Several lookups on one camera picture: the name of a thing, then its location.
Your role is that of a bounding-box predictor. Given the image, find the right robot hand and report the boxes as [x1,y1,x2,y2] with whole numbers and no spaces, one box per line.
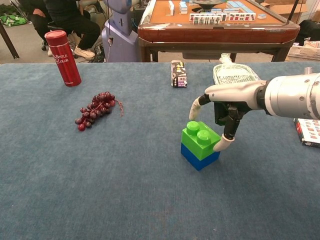
[188,79,267,153]

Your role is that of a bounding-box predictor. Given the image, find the green toy brick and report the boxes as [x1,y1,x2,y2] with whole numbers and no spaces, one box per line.
[181,120,222,161]

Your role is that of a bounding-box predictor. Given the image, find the blue toy brick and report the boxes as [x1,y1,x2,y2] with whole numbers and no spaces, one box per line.
[180,143,221,172]

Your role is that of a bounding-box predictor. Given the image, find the clear plastic dustpan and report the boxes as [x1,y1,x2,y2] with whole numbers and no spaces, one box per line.
[212,52,261,87]

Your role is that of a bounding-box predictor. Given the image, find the small black white carton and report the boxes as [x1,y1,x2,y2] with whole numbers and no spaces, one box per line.
[170,60,189,89]

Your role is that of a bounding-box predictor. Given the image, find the brown mahjong table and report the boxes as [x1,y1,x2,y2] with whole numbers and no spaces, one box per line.
[137,0,301,63]

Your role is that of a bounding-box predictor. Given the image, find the mahjong tile row red faces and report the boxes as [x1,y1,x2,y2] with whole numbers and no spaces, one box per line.
[228,12,257,22]

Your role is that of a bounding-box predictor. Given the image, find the mahjong tile row bamboo faces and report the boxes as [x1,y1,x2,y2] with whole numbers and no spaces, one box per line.
[189,12,230,25]

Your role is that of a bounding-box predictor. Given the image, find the white plastic basket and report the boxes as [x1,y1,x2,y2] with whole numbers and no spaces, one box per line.
[287,42,320,61]

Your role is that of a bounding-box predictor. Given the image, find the printed colour card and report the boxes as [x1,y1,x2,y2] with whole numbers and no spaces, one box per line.
[293,117,320,148]

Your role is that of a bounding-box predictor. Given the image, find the cardboard box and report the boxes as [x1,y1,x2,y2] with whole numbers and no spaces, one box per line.
[261,0,316,25]

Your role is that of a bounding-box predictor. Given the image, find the black bag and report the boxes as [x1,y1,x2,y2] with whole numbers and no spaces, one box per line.
[298,19,320,47]

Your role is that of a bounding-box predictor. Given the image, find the black tripod stand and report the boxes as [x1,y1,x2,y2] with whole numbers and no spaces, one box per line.
[288,0,300,22]

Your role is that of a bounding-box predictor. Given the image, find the bunch of purple grapes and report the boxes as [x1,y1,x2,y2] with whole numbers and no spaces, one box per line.
[74,91,125,132]

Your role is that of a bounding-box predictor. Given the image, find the red thermos bottle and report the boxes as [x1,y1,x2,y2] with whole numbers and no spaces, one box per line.
[44,30,83,88]

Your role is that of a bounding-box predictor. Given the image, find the seated person black jacket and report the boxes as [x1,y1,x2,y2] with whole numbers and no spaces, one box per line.
[41,0,101,60]

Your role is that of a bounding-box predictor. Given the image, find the blue carpet table cover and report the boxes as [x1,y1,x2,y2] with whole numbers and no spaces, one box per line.
[0,62,320,240]

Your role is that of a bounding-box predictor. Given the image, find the seated person black trousers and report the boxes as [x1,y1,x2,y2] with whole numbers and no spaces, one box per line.
[18,0,55,52]

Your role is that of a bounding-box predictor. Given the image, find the black table leg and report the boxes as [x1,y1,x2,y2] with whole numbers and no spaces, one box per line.
[0,21,20,60]

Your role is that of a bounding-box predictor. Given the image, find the green bag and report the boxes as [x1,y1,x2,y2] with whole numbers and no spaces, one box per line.
[0,14,28,27]

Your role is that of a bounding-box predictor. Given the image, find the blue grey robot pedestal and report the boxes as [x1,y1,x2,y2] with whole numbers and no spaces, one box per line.
[101,0,140,63]

